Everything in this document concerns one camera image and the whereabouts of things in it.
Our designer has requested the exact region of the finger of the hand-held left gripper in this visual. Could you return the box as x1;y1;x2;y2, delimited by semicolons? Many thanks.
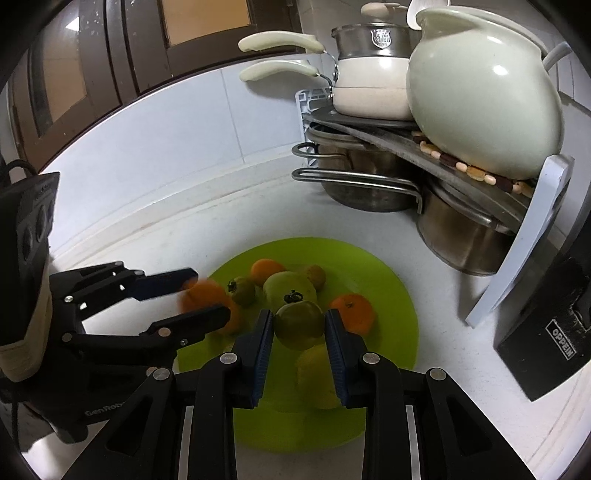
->
62;305;232;367
51;262;200;333

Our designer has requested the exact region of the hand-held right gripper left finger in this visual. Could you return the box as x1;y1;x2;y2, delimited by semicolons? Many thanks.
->
60;308;274;480

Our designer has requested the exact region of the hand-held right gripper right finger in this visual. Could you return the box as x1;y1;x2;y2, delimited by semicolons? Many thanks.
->
324;309;539;480

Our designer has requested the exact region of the large yellow-green apple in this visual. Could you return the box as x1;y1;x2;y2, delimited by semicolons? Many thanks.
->
295;345;343;411

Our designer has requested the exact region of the green plate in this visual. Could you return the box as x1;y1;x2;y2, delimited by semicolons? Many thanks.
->
178;237;420;455

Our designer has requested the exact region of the large green tomato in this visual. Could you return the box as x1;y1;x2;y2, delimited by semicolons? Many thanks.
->
274;291;325;350

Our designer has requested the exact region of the large orange with stem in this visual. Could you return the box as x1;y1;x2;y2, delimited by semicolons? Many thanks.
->
329;294;376;335

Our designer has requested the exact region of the small green tomato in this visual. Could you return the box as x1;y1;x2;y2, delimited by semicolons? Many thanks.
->
228;276;257;308

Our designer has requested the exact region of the yellow speckled round fruit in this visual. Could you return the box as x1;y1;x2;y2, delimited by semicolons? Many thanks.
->
302;264;327;291

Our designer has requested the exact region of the small green apple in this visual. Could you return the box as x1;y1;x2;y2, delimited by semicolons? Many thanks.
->
263;271;317;308

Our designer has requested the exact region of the small orange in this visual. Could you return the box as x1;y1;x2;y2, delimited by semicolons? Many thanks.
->
250;259;288;287

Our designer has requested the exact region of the brown cabinet door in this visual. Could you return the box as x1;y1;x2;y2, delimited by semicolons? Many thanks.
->
0;0;308;174

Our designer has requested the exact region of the white and grey pot rack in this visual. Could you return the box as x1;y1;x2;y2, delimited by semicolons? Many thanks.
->
295;88;575;328

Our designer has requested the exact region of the black knife block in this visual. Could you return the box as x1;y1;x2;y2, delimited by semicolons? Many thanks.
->
493;256;591;401

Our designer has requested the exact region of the beaded trivet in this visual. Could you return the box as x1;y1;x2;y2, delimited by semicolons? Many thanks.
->
411;131;536;195

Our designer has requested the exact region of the white ceramic pot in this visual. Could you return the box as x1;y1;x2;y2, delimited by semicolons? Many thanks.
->
406;7;565;181

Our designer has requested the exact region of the black cable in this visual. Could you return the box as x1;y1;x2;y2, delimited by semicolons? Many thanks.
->
0;159;40;181

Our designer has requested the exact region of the steel pot long handle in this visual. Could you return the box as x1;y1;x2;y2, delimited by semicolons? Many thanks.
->
292;127;423;214

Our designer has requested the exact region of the white saucepan cream handle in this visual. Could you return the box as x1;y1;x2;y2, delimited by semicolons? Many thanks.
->
240;58;416;120

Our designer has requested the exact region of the steel pot cream handle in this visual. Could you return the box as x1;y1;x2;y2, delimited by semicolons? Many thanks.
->
238;1;413;62

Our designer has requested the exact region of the white cord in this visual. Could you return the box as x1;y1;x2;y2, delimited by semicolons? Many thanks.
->
542;41;572;70

